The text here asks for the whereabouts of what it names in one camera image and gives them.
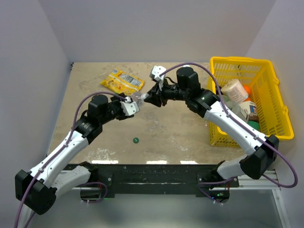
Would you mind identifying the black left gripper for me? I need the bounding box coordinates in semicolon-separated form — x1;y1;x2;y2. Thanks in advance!
100;93;127;125

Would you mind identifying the orange ball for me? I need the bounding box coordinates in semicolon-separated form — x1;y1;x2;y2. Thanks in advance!
243;85;251;95

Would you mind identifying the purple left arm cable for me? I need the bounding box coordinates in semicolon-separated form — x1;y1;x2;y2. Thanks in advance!
13;92;130;228

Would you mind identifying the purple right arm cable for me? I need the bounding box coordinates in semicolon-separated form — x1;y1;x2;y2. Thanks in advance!
160;62;298;205

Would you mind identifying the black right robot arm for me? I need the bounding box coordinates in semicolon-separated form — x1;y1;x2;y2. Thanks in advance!
144;66;279;187

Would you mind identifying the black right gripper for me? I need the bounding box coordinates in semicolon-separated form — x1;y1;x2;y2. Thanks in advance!
143;78;188;108

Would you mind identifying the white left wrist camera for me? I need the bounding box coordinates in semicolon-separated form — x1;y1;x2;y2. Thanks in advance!
120;96;140;116

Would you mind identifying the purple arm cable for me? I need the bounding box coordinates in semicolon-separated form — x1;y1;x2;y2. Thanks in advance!
160;62;298;205
13;92;130;228

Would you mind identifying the grey tape roll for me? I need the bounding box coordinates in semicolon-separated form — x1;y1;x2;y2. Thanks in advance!
225;101;243;118

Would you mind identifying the green bottle cap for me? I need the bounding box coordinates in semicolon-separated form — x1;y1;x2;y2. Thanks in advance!
133;137;139;143

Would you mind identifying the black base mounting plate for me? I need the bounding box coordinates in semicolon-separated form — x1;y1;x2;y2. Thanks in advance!
57;162;239;199

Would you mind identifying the yellow plastic basket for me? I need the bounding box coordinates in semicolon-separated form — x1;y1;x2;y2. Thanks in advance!
207;57;294;141

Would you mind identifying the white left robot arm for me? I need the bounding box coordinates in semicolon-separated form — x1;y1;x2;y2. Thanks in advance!
15;92;140;215

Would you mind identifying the small white bottle cap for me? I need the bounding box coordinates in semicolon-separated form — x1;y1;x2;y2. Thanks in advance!
141;93;149;100

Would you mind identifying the yellow snack bag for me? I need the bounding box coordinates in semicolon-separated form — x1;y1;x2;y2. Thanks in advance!
100;68;145;95

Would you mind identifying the green can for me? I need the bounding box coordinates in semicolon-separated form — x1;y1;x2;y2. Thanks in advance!
247;121;260;131

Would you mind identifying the small labelled clear bottle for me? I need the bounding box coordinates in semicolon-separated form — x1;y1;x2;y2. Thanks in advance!
131;92;144;107

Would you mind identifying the orange white carton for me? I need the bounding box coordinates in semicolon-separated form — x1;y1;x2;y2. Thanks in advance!
239;101;259;123

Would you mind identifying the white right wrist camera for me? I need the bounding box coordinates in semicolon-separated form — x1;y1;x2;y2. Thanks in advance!
149;66;166;90

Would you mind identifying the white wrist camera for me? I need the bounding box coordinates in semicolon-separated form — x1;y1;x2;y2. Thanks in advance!
120;96;140;116
149;66;166;90

